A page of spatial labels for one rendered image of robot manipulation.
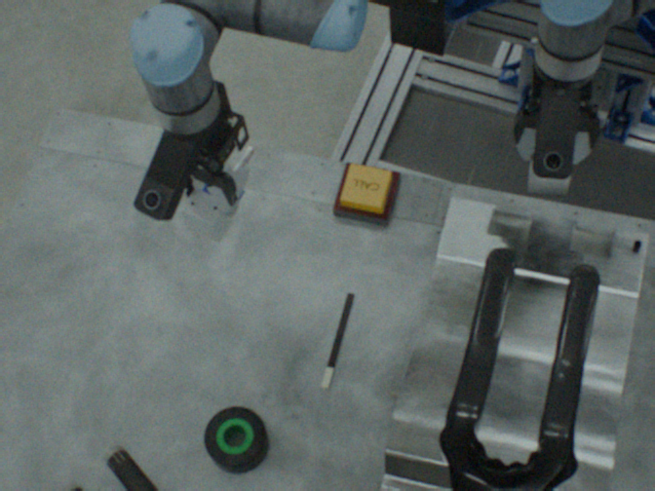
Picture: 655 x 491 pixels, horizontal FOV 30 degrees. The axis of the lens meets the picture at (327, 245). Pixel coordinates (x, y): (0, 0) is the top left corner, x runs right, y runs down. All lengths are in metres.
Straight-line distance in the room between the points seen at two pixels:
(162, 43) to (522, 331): 0.59
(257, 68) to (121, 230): 1.15
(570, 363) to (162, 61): 0.64
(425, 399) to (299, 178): 0.44
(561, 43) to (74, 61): 1.78
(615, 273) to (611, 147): 0.91
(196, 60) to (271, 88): 1.51
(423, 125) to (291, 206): 0.79
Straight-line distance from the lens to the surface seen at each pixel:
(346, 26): 1.31
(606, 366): 1.56
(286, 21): 1.33
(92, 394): 1.68
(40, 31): 3.04
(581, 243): 1.64
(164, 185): 1.44
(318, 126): 2.75
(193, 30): 1.30
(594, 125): 1.51
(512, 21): 1.98
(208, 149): 1.47
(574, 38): 1.35
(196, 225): 1.60
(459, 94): 2.51
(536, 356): 1.55
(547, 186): 1.61
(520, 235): 1.64
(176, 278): 1.72
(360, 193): 1.70
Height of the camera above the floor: 2.33
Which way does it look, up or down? 63 degrees down
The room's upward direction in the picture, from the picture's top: 10 degrees counter-clockwise
